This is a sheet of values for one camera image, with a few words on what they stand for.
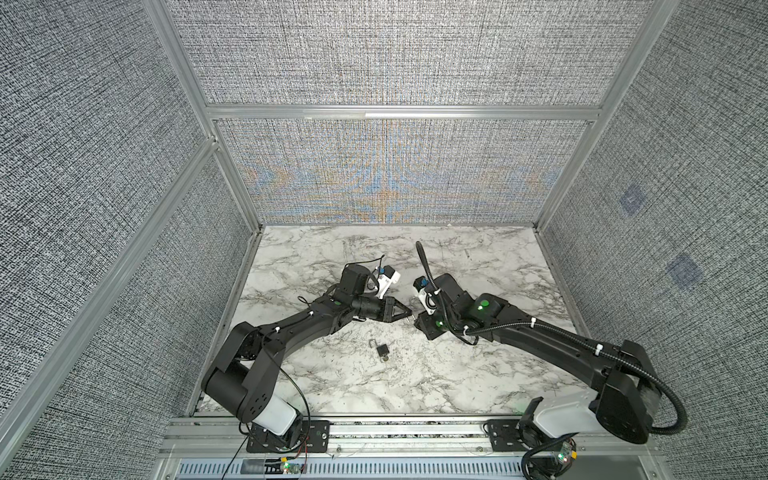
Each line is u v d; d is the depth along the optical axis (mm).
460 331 573
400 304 774
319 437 731
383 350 876
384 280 769
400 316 775
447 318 605
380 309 738
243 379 435
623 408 396
